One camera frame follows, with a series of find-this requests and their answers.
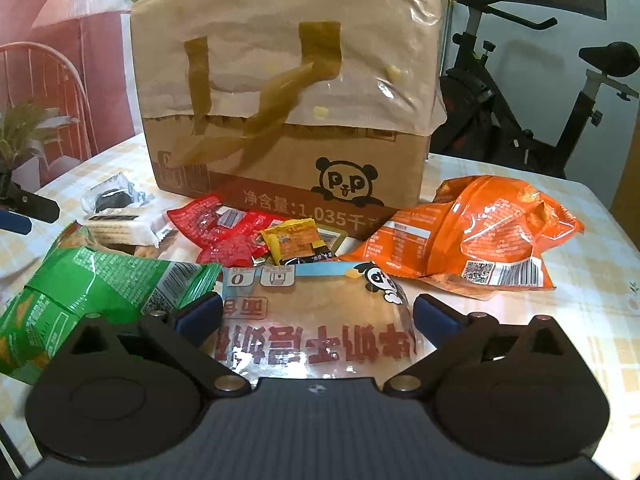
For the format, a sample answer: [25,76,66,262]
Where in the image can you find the red snack packet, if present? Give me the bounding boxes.
[197,210,282,268]
[166,194,238,250]

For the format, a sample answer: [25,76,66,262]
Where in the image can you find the green snack bag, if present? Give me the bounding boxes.
[0,220,224,386]

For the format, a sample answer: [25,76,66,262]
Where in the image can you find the white cracker packet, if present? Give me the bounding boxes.
[84,211,177,249]

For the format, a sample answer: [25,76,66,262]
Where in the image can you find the olive gold snack packet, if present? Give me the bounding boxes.
[312,226,351,257]

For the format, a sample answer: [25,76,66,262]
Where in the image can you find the black exercise bike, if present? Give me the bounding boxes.
[436,0,640,182]

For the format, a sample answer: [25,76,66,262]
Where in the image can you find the yellow snack packet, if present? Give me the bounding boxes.
[260,219,329,266]

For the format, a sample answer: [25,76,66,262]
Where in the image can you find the orange snack bag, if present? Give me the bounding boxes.
[339,175,586,302]

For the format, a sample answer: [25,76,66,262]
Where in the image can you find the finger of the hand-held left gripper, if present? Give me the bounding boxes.
[0,160,61,225]
[0,210,32,235]

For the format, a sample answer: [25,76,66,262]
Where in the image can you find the clear bread bag panda print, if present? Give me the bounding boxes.
[215,260,426,386]

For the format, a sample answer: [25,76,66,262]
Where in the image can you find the brown cardboard box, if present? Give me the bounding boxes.
[142,112,435,242]

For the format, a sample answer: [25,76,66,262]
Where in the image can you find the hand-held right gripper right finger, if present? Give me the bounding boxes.
[383,295,579,397]

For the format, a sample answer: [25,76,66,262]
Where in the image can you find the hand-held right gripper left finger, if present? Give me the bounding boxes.
[60,292,252,398]

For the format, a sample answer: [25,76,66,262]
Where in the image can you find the clear packet with dark cookie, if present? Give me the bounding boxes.
[81,172,157,217]

